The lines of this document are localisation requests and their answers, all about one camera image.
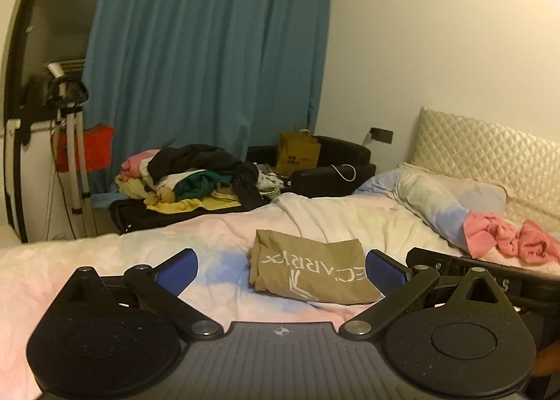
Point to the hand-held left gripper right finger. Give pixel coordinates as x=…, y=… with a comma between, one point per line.
x=385, y=273

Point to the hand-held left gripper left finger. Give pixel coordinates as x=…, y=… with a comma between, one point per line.
x=181, y=271

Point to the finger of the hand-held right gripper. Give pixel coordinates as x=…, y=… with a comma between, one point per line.
x=437, y=257

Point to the tan printed t-shirt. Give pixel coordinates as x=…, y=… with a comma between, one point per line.
x=315, y=264

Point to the pink towel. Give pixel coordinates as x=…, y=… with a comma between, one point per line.
x=516, y=233

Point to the pastel tie-dye pillow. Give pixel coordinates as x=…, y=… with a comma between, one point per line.
x=437, y=198

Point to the yellow towel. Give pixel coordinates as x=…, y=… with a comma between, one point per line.
x=192, y=206

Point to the small plush toy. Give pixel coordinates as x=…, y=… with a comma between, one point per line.
x=162, y=196

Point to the green garment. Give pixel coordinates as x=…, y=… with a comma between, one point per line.
x=199, y=185

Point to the pale yellow cloth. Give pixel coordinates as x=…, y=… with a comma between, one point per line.
x=129, y=187

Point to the black jacket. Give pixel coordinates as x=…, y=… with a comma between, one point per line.
x=192, y=159

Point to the pink garment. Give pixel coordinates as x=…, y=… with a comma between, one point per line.
x=133, y=163

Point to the cream quilted headboard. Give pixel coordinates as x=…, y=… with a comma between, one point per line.
x=481, y=146

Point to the white patterned cloth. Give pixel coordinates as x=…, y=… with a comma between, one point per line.
x=269, y=181

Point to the black armchair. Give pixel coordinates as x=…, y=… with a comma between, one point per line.
x=341, y=155

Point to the brown paper bag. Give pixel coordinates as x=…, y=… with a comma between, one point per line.
x=299, y=155

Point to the red bag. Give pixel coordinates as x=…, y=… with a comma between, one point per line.
x=94, y=146

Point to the white garment steamer stand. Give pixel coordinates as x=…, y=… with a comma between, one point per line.
x=74, y=141

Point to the white and black standing appliance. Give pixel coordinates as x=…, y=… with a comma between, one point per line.
x=17, y=163

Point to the wide blue curtain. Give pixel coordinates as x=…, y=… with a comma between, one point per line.
x=210, y=54

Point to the dark wall socket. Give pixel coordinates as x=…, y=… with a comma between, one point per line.
x=381, y=135

